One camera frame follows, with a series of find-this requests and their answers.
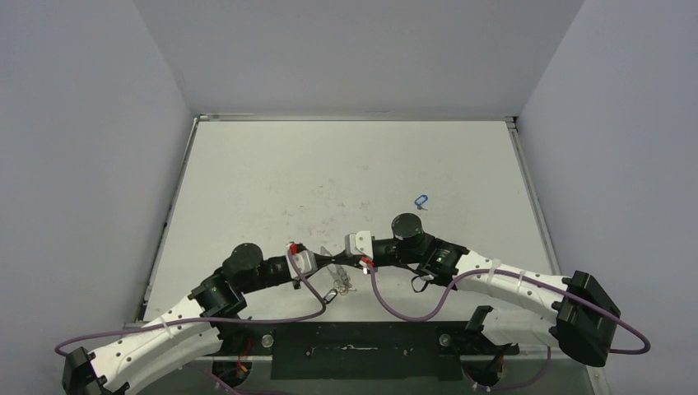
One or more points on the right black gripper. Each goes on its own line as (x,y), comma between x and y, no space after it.
(359,260)

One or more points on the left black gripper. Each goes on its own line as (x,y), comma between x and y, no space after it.
(323,260)

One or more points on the clear plastic keyring holder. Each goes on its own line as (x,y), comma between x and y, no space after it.
(341,279)

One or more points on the black tagged key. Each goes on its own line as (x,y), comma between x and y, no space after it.
(330,296)

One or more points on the blue tagged key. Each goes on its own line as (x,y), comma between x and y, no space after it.
(420,202)

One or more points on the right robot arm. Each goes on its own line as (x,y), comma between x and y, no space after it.
(572,313)

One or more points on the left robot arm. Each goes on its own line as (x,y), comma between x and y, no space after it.
(121,368)

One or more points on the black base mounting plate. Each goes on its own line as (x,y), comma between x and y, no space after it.
(444,350)

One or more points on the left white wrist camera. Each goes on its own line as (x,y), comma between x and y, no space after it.
(300,259)

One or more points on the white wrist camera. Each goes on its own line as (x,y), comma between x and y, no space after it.
(359,244)
(300,259)

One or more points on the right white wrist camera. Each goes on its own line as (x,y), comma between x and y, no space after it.
(359,244)

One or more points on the aluminium front rail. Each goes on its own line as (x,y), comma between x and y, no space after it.
(584,342)

